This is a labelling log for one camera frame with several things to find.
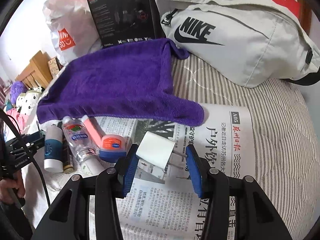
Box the blue Vaseline lip tin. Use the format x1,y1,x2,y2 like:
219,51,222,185
99,134,132,163

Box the white USB charger plug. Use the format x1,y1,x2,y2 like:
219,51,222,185
136,131,187,169

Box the white blue cylinder bottle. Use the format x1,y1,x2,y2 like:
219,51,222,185
43,126,63,173

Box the pink white tube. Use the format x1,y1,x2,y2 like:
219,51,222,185
81,115,102,148

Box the white tape roll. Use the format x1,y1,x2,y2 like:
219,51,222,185
81,158,105,176

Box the green binder clips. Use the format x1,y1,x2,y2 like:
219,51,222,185
52,121,62,129

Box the person's left hand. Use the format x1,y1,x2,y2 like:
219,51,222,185
0,171,26,205

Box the newspaper sheet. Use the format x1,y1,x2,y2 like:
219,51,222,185
91,104,255,239

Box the white spotted plush toy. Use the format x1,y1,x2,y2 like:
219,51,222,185
16,87,43,115

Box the dark Grand Reserve bottle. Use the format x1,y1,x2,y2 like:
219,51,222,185
62,135,74,174

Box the clear candy bottle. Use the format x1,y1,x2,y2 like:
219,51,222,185
62,116,97,165

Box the purple plush toy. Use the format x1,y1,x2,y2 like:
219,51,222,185
10,81,28,105

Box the wooden rack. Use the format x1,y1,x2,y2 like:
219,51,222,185
15,50,53,88

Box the purple towel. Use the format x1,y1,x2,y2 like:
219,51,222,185
36,38,204,126

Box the small brown patterned box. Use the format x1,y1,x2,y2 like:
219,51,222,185
47,57,63,78

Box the grey Nike waist bag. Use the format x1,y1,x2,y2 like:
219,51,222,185
155,0,319,88

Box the white Miniso plastic bag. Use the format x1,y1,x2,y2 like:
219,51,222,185
43,0,102,66

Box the black headset box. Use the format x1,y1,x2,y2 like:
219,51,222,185
87,0,161,48

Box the black cable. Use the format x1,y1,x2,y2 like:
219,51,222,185
0,108,52,205

